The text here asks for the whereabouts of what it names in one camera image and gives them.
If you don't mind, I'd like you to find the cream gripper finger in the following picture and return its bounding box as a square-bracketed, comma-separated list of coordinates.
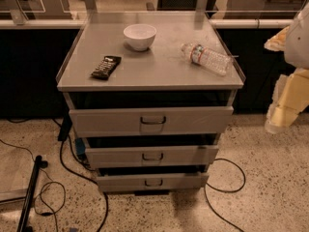
[265, 69, 309, 134]
[264, 26, 289, 51]

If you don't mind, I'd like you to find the grey drawer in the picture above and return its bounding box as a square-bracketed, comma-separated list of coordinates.
[70, 106, 234, 137]
[86, 145, 218, 168]
[97, 172, 209, 193]

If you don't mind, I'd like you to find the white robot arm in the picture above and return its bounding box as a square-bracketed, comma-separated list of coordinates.
[265, 4, 309, 134]

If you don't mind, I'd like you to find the grey top drawer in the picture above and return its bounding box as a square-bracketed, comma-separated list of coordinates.
[70, 106, 234, 137]

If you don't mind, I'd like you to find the grey drawer cabinet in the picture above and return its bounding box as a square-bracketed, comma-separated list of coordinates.
[58, 12, 244, 180]

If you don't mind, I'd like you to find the grey bottom drawer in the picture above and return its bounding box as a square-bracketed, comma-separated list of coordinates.
[97, 172, 209, 193]

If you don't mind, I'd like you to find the clear plastic water bottle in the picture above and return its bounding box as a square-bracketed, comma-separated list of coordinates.
[181, 43, 233, 76]

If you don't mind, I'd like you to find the white ceramic bowl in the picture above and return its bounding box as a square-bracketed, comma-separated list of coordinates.
[124, 24, 156, 51]

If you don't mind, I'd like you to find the dark snack bar packet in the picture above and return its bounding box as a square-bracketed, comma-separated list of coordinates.
[91, 56, 122, 80]

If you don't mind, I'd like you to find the blue box behind cabinet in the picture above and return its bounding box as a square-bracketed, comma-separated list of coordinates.
[74, 138, 86, 156]

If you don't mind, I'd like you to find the black power adapter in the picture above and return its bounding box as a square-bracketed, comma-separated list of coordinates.
[58, 114, 72, 141]

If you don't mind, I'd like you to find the black metal bar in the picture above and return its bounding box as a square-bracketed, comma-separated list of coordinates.
[16, 156, 42, 232]

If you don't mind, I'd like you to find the black floor cable right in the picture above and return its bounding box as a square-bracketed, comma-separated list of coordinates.
[203, 158, 247, 232]

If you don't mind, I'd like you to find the black floor cable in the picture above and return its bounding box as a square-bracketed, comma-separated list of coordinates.
[51, 118, 110, 232]
[203, 158, 247, 232]

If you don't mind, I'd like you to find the white rail ledge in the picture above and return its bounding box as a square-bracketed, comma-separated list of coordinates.
[0, 19, 293, 30]

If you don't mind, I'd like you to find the black floor cable left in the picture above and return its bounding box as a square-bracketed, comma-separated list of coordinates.
[51, 118, 110, 232]

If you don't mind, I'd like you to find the thin black looped cable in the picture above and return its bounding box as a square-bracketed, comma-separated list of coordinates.
[0, 138, 67, 232]

